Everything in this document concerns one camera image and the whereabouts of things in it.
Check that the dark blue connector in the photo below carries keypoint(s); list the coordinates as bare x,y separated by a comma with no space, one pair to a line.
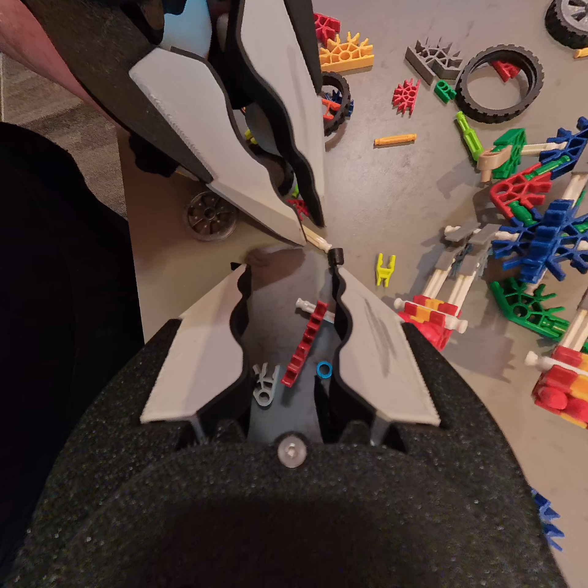
347,105

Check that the white plastic rod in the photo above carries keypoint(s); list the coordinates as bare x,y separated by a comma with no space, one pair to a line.
317,240
304,305

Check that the small green connector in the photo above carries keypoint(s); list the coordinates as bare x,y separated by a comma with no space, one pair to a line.
444,92

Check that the small white connector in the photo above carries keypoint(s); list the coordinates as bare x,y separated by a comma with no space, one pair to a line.
264,390

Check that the grey wheel hub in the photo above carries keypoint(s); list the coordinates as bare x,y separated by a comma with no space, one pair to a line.
202,220

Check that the person's left hand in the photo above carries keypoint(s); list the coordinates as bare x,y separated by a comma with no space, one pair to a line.
27,36

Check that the lime green plastic rod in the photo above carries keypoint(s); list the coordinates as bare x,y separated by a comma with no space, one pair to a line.
468,135

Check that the multicoloured construction toy model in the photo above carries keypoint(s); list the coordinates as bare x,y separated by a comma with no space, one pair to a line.
542,243

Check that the red fan connector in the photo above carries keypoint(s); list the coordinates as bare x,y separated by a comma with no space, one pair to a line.
406,96

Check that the red toothed strip connector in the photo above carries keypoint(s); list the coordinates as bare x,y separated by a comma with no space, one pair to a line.
303,349

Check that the yellow clip connector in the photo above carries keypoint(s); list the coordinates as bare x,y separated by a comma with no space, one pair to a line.
385,271

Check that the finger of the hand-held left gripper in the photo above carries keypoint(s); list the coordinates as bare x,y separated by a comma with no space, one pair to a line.
285,82
197,128

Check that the black rod end cap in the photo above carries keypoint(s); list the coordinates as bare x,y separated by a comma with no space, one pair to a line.
336,257

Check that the person's dark clothing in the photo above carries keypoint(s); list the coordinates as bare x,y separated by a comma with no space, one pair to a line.
55,321

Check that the orange-red ladder connector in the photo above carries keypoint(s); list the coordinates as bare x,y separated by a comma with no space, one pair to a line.
328,110

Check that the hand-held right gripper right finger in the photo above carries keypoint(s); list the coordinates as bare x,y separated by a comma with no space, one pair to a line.
386,367

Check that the red wedge connector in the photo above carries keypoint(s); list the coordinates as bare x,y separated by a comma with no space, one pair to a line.
326,27

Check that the orange plastic rod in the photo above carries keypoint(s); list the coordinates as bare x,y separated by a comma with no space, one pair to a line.
395,139
581,53

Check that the small red snowflake connector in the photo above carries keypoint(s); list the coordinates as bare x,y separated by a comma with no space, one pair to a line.
298,207

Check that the small red connector piece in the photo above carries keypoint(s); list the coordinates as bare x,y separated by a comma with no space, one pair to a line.
505,70

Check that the orange half-circle connector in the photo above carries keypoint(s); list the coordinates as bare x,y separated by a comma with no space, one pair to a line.
344,57

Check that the blue snowflake connector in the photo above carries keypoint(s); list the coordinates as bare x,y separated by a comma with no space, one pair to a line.
546,519

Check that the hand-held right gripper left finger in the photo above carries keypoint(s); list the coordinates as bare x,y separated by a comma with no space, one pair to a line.
202,353

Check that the grey half-circle connector stack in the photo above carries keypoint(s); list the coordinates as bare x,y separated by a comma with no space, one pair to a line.
432,62

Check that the black rubber tyre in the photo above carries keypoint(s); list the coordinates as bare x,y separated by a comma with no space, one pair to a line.
344,119
464,96

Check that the black tyre grey hub wheel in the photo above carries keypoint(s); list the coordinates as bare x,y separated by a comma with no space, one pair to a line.
565,27

